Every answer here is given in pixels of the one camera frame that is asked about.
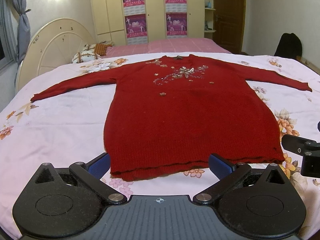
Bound cream wardrobe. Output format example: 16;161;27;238
91;0;204;46

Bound pink bed cover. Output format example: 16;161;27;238
102;38;231;58

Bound grey blue curtain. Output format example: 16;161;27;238
0;0;32;67

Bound orange patterned pillow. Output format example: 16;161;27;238
84;41;114;56

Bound cream wooden headboard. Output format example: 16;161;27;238
15;18;95;93

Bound lower left pink poster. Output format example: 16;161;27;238
125;14;148;45

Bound red embellished sweater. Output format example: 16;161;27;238
32;55;310;181

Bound corner wall shelf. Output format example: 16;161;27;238
204;0;216;40

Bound lower right pink poster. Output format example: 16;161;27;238
166;12;188;38

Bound brown wooden door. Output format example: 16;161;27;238
213;0;246;54

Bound floral white bedsheet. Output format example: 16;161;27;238
1;52;319;239

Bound black bag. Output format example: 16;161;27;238
274;33;303;60

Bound white patterned pillow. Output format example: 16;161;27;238
72;50;101;63

